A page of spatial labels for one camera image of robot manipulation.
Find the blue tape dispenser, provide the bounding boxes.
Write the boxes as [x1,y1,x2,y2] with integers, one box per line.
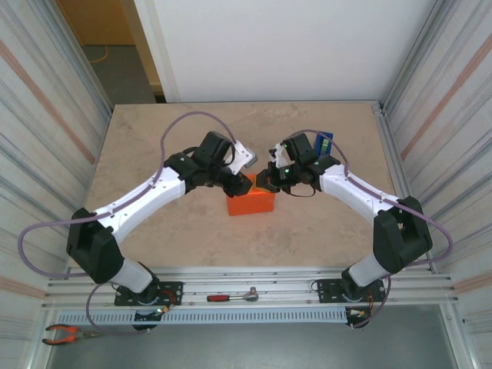
[314,131,334,157]

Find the brown wooden panel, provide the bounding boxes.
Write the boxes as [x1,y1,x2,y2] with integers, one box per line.
[56,0,136,47]

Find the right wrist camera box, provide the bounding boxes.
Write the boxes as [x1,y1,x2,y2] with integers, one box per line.
[268,142,288,168]

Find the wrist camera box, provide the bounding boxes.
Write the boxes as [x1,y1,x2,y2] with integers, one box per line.
[226,140,258,175]
[268,142,288,168]

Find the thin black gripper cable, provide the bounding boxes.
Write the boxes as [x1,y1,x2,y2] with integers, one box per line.
[286,183,317,199]

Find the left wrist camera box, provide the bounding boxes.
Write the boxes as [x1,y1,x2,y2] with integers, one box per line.
[226,140,258,175]

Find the aluminium side rail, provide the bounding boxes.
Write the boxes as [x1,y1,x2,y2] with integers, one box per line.
[371,100,437,275]

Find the aluminium rail frame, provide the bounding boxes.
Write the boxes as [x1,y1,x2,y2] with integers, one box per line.
[42,267,460,311]

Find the red-handled ratchet wrench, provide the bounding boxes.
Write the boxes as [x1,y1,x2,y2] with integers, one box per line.
[207,286,260,303]

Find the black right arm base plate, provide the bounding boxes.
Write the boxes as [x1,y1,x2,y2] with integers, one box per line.
[317,277,387,305]

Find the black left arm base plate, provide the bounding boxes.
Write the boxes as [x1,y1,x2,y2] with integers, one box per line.
[114,281,185,308]

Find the grey slotted cable duct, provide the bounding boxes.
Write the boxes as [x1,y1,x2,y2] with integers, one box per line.
[57,308,349,327]

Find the orange floor cable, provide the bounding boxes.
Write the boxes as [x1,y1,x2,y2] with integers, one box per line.
[88,45,111,65]

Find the orange-handled pliers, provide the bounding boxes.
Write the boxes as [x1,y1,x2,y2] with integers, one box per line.
[42,324,104,346]

